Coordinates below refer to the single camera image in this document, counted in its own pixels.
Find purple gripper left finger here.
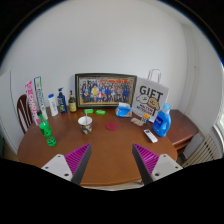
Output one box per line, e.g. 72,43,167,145
42,144,92,185

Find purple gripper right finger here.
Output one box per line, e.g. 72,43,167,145
132,144,182,185

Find green plastic soda bottle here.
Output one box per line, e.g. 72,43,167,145
37,111,56,147

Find white remote control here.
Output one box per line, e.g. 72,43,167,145
144,129,158,143

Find patterned paper cup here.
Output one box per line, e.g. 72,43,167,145
78,116,92,134

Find blue detergent bottle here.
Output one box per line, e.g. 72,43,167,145
152,103,171,137

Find small snack packet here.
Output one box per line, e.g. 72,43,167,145
131,118,144,127

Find dark wooden side cabinet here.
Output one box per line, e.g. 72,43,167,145
167,110,199,154

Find small orange white box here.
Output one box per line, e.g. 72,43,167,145
141,114,150,123

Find white stirring stick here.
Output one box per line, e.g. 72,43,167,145
85,111,88,124

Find white radiator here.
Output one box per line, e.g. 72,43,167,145
182,135,220,168

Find dark red round coaster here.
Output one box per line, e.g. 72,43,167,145
106,122,118,131

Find green soap bar left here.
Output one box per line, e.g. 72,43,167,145
84,109,94,114

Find green soap bar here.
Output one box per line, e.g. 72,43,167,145
95,110,106,116
84,109,94,114

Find green soap bar right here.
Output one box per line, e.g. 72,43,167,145
95,110,106,116

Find white lotion bottle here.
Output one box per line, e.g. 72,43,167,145
48,94,58,116

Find amber bottle black cap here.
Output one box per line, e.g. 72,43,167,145
68,90,77,112

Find dark blue pump bottle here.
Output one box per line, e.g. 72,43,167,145
57,87,67,113

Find brown wooden chair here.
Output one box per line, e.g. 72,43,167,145
17,94,33,133

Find white gift paper bag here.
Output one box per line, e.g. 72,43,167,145
132,69,169,122

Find white green long box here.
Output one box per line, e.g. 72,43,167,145
34,76,48,120

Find framed group photo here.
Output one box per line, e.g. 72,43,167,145
75,73,137,108

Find pink white long box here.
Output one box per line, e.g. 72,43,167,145
25,81,39,127

